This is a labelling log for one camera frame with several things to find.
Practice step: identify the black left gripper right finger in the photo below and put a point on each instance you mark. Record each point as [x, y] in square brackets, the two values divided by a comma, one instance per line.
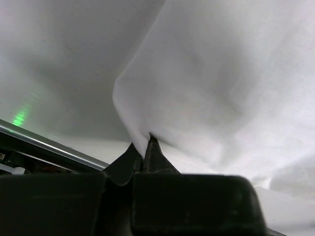
[155, 161]

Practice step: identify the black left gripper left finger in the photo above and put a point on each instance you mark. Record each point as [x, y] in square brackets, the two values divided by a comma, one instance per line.
[121, 170]

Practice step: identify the white red print t shirt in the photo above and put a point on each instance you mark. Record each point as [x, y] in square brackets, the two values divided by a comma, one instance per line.
[229, 87]

